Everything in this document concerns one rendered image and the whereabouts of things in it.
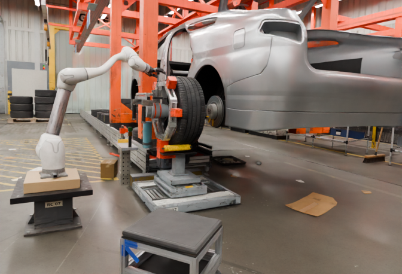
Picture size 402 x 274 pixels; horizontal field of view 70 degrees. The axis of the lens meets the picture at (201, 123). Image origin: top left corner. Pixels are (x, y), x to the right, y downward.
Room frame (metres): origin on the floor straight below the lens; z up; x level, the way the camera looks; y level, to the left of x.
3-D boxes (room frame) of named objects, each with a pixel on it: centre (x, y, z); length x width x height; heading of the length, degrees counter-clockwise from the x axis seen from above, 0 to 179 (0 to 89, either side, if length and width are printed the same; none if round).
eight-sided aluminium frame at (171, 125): (2.71, 0.36, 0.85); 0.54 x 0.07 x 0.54; 27
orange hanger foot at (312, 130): (4.22, -1.55, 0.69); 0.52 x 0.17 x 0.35; 117
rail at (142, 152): (4.27, 1.13, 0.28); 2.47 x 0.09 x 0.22; 27
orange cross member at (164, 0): (5.47, 0.24, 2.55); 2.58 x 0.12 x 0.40; 117
